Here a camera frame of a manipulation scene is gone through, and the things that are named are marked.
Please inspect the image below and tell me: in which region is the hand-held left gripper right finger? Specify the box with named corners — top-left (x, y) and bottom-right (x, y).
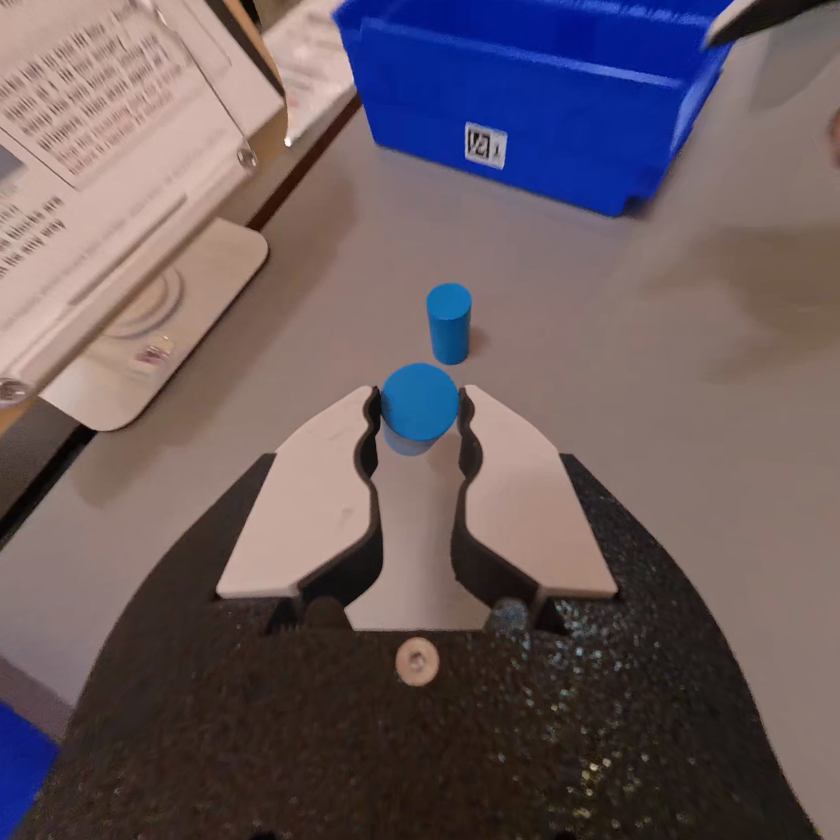
top-left (451, 384), bottom-right (619, 603)

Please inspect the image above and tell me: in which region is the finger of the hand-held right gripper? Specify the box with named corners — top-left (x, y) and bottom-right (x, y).
top-left (701, 0), bottom-right (824, 51)

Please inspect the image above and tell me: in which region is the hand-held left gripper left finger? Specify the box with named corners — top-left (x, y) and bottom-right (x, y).
top-left (217, 386), bottom-right (385, 603)

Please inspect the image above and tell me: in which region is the blue wooden cylinder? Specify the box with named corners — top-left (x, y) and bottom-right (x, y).
top-left (426, 283), bottom-right (473, 366)
top-left (379, 363), bottom-right (461, 458)

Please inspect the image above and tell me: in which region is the blue plastic bin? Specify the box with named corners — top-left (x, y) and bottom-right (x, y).
top-left (332, 0), bottom-right (737, 219)
top-left (0, 699), bottom-right (61, 840)

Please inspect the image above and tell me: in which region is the white stand base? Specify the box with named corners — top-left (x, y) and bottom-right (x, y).
top-left (38, 218), bottom-right (270, 433)

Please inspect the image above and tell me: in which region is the laminated paper sheet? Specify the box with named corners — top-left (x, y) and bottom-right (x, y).
top-left (262, 0), bottom-right (363, 147)

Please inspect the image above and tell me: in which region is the printed instruction sheet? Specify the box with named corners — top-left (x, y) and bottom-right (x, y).
top-left (0, 0), bottom-right (287, 395)

